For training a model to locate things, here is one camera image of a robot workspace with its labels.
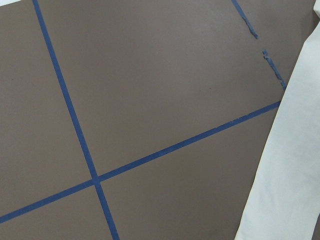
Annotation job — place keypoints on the cream long-sleeve cat shirt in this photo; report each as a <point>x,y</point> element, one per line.
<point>284,200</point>

